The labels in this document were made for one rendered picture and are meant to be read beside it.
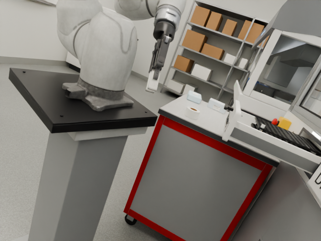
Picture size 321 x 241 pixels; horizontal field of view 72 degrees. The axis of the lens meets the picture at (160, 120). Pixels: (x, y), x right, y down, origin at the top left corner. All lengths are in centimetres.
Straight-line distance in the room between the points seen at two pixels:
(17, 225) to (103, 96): 89
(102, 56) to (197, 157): 66
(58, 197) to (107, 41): 56
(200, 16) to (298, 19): 330
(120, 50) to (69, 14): 24
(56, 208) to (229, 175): 74
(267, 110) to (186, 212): 93
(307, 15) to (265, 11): 349
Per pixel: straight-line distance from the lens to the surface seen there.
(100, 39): 69
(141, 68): 572
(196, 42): 482
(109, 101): 73
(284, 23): 173
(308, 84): 133
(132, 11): 93
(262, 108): 172
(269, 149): 81
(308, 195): 84
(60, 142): 83
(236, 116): 76
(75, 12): 84
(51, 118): 60
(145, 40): 573
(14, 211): 146
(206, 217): 125
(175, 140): 109
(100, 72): 70
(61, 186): 86
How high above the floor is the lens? 105
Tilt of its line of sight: 19 degrees down
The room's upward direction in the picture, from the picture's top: 21 degrees clockwise
